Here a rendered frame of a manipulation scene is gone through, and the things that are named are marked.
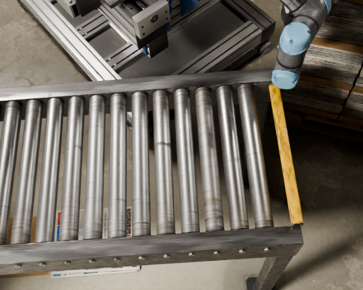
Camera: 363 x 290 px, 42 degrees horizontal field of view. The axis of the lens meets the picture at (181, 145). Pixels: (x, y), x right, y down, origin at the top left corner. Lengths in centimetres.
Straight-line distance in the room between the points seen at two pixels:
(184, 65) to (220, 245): 115
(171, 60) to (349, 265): 119
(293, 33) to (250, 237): 53
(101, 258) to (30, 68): 157
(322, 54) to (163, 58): 77
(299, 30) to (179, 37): 112
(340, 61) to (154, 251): 103
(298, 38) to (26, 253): 89
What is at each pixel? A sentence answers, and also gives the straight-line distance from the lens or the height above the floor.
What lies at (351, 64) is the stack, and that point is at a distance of 187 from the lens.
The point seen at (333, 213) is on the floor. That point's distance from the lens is 216.
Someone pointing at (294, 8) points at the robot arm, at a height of 100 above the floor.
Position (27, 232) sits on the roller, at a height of 79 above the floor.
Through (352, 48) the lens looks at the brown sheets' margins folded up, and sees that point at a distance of 180.
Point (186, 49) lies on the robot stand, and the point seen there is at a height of 21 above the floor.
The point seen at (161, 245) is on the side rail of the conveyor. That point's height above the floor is 80.
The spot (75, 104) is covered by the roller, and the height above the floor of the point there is 80.
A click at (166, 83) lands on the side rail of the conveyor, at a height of 80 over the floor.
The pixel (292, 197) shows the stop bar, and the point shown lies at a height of 82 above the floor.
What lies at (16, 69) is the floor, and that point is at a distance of 266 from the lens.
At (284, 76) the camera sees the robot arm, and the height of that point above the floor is 90.
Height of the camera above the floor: 198
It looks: 63 degrees down
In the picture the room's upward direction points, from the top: 7 degrees counter-clockwise
